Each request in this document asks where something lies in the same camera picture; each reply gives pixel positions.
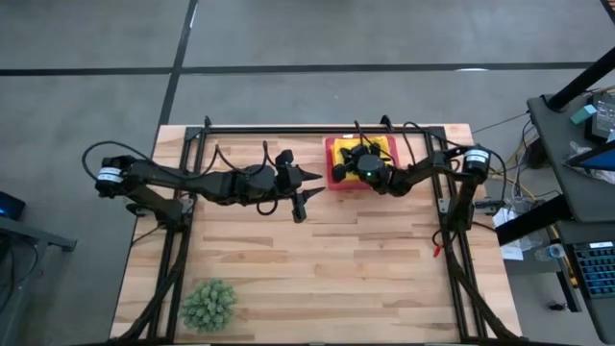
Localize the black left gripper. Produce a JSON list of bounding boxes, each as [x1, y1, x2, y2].
[[273, 148, 328, 203]]

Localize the yellow microfiber towel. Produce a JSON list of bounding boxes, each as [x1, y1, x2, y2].
[[331, 136, 393, 183]]

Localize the pink plastic tray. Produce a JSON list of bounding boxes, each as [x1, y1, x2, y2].
[[324, 135, 401, 192]]

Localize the green artificial plant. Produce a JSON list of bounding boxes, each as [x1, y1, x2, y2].
[[178, 277, 240, 334]]

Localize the black low desk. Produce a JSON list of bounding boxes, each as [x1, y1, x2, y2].
[[494, 194, 615, 346]]

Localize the black side desk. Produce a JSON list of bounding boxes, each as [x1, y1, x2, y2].
[[526, 93, 615, 225]]

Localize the clear plastic bottle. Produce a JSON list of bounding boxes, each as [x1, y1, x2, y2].
[[534, 242, 567, 263]]

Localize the small teal box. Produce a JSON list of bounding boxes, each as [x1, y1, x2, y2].
[[570, 103, 599, 127]]

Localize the dark tablet screen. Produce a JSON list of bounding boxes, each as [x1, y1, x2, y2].
[[562, 140, 615, 173]]

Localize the black slanted pole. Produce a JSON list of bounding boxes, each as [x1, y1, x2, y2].
[[546, 46, 615, 112]]

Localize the black electronics box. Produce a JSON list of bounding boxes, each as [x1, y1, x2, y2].
[[589, 90, 615, 144]]

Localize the keyboard with blue keys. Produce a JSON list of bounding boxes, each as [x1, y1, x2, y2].
[[573, 240, 615, 300]]

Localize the grey metal cart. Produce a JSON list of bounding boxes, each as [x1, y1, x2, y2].
[[0, 214, 78, 346]]

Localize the blue-lit black device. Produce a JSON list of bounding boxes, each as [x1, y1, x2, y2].
[[0, 190, 27, 222]]

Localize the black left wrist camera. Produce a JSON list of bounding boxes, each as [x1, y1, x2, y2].
[[290, 191, 309, 224]]

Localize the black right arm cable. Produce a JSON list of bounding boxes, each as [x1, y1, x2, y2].
[[353, 119, 508, 203]]

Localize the black metal rig frame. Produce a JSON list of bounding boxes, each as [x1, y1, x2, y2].
[[108, 114, 529, 346]]

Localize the thin black floor cable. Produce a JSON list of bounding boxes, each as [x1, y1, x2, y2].
[[472, 111, 530, 136]]

